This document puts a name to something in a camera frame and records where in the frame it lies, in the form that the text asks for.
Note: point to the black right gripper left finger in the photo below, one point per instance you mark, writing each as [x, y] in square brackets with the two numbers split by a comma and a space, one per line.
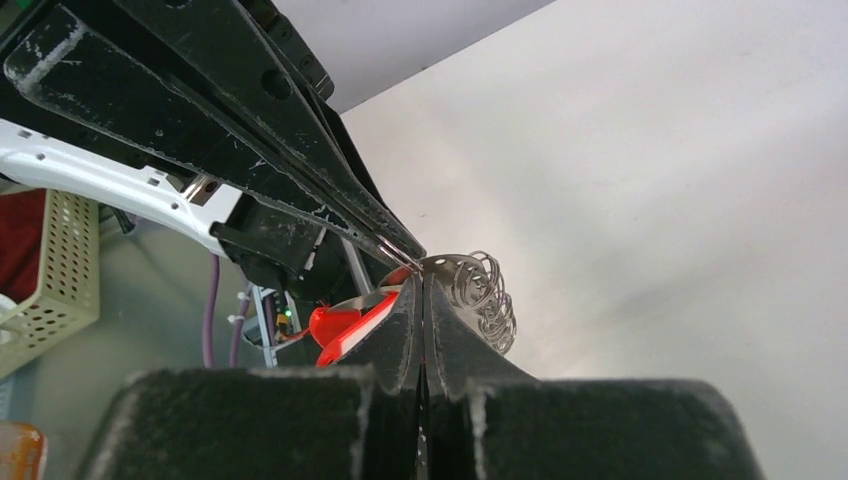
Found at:
[356, 419]

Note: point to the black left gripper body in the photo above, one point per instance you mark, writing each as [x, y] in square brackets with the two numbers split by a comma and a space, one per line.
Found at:
[85, 73]

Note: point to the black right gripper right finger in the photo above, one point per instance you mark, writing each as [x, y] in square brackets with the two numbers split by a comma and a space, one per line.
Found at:
[489, 419]

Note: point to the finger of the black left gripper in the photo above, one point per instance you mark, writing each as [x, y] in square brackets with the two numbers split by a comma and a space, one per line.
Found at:
[251, 89]
[229, 92]

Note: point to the key with red tag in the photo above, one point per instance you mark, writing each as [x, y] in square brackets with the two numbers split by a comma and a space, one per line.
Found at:
[371, 329]

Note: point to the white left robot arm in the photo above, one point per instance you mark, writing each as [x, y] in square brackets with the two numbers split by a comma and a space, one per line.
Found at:
[273, 249]

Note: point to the red cloth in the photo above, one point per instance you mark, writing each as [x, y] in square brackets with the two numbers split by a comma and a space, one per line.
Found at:
[22, 216]

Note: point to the beige perforated basket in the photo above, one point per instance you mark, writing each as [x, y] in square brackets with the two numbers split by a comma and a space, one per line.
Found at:
[67, 294]

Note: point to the orange labelled bottle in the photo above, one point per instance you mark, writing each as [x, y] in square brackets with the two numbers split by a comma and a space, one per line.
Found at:
[24, 450]

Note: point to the white slotted cable duct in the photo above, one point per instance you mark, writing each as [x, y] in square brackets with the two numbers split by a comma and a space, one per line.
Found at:
[261, 297]

